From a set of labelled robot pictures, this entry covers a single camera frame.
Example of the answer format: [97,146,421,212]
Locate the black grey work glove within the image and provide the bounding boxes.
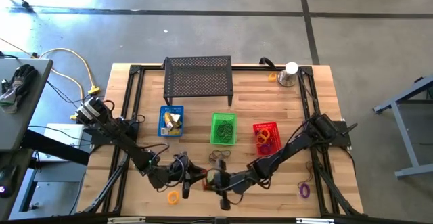
[0,64,39,114]

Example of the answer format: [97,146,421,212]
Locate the blue plastic basket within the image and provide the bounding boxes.
[157,105,185,139]

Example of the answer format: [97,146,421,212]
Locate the red spiral coil band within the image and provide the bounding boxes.
[201,178,217,192]

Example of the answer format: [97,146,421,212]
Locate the black curved tube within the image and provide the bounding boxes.
[259,57,277,68]

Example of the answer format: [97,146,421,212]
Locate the silver metal bulb stand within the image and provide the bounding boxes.
[277,68,299,89]

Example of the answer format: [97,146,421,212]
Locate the silver metal bracket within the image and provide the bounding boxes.
[107,217,147,224]
[296,217,336,224]

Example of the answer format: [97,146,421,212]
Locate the dark grey desk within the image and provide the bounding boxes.
[0,57,54,152]

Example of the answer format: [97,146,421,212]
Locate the grey metal table frame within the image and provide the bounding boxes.
[373,74,433,179]

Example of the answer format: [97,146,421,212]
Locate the white box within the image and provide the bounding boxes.
[43,122,85,162]

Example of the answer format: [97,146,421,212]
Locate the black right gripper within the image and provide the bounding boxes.
[216,158,262,212]

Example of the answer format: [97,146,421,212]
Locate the white light bulb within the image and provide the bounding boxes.
[286,62,300,76]

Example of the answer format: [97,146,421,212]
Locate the black computer mouse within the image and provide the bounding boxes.
[0,164,18,198]

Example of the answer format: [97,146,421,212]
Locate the black perforated metal shelf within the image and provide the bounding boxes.
[162,55,235,107]

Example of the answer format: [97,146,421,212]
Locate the black aluminium table frame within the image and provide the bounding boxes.
[81,64,365,218]

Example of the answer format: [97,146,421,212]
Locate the green plastic basket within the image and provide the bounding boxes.
[210,112,238,146]

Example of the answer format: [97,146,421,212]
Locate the red plastic basket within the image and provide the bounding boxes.
[252,121,283,157]

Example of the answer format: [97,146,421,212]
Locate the black desk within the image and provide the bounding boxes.
[0,129,91,221]

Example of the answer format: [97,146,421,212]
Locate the yellow extension cable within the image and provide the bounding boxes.
[39,47,101,122]

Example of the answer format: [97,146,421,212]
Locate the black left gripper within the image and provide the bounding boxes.
[158,162,208,200]

